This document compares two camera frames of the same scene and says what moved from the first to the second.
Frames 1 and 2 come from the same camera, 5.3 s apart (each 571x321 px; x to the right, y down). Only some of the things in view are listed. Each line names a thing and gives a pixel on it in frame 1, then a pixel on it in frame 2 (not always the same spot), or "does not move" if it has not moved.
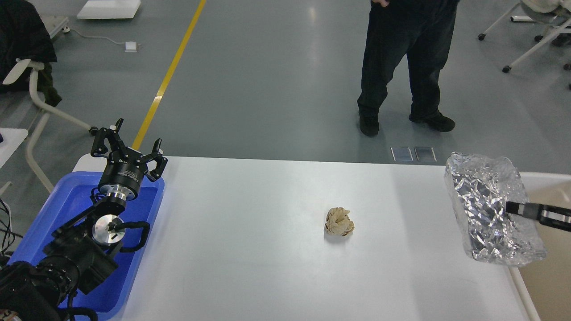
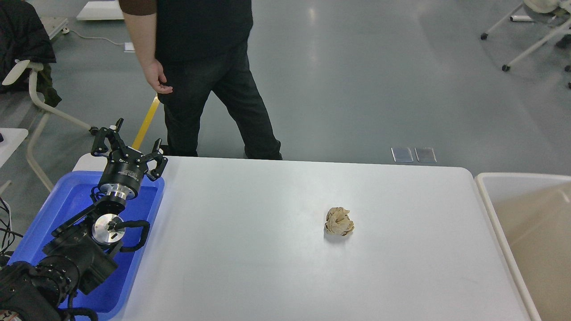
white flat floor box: (109, 9) does not move
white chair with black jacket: (27, 44) does not move
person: (420, 31) -> (200, 47)
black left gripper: (123, 172) does not move
